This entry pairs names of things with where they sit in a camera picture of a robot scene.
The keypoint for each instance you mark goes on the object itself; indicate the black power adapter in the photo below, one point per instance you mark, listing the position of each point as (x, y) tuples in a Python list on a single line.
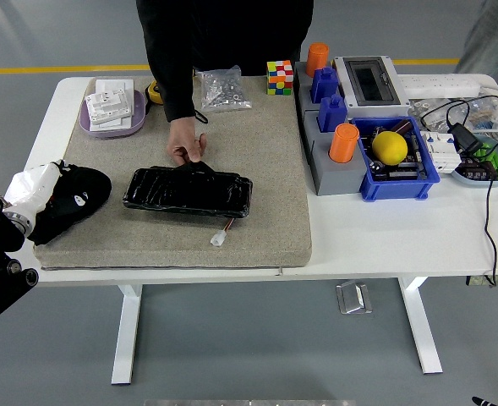
[(464, 137)]

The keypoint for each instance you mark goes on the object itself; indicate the orange cylinder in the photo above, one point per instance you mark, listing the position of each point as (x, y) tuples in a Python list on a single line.
[(317, 59), (343, 144)]

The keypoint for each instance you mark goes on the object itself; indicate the multicolour puzzle cube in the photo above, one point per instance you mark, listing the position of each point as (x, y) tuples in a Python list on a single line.
[(280, 78)]

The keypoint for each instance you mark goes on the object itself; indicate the clear bag of small parts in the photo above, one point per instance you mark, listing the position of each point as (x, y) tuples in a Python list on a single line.
[(481, 114)]

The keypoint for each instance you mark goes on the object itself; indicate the white electrical distribution box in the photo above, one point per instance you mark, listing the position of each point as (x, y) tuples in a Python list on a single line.
[(369, 80)]

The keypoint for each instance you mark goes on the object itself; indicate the purple tray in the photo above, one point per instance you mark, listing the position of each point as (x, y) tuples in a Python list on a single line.
[(138, 115)]

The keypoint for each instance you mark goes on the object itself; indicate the blue plastic block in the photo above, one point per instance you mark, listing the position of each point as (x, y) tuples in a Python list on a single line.
[(332, 114), (324, 84)]

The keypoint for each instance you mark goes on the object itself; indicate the grey-brown mat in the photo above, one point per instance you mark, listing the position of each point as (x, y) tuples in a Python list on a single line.
[(253, 190)]

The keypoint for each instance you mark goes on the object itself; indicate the white circuit breaker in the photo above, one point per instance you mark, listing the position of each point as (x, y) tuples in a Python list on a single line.
[(441, 154)]

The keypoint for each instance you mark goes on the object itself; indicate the yellow tape measure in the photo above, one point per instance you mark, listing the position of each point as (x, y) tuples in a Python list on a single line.
[(153, 93)]

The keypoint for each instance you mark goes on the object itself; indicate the green connector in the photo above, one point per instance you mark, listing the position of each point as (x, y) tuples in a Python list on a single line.
[(487, 151)]

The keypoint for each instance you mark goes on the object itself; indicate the brown cylindrical capacitor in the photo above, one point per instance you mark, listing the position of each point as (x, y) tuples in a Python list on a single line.
[(402, 126)]

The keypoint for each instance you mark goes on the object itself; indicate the clear bag of screws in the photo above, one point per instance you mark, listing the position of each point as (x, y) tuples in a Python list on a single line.
[(223, 91)]

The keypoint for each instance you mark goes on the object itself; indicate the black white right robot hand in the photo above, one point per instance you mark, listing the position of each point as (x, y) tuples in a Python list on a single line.
[(485, 402)]

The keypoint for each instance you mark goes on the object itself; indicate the light blue tray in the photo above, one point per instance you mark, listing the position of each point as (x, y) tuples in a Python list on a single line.
[(477, 182)]

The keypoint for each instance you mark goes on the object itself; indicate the blue plastic bin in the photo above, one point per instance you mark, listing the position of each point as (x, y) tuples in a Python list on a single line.
[(396, 188)]

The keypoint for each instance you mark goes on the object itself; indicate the white power strip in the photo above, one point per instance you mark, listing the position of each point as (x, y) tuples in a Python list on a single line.
[(439, 84)]

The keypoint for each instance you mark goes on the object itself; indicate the yellow ball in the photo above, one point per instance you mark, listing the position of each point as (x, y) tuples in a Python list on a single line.
[(390, 148)]

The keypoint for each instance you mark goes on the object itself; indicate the white wall plate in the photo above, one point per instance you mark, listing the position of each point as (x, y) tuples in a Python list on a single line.
[(113, 84), (113, 124)]

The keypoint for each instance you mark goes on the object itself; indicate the person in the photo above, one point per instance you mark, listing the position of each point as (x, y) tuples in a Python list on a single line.
[(494, 34), (231, 34)]

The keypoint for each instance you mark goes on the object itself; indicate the white table leg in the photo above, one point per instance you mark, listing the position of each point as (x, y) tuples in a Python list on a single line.
[(422, 334), (126, 334)]

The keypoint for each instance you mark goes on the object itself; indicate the white wall switch module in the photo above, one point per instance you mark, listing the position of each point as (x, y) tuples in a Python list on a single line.
[(109, 105)]

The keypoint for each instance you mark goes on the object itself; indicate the person's right hand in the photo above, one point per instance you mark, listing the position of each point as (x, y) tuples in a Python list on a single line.
[(183, 139)]

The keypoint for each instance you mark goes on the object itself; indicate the person's right forearm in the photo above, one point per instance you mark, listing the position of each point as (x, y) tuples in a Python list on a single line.
[(176, 97)]

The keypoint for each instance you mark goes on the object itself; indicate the metal floor plate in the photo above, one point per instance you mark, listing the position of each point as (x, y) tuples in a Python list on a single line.
[(353, 298)]

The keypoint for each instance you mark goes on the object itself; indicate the dark terminal blocks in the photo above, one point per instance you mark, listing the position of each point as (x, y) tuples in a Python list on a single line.
[(474, 171)]

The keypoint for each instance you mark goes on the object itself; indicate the dark circuit board parts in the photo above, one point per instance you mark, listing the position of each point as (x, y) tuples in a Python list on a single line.
[(405, 171)]

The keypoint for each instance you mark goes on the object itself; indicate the grey block holder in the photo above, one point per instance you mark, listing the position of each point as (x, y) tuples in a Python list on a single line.
[(337, 177)]

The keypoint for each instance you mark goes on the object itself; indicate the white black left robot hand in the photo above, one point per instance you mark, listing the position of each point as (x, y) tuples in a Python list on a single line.
[(31, 188)]

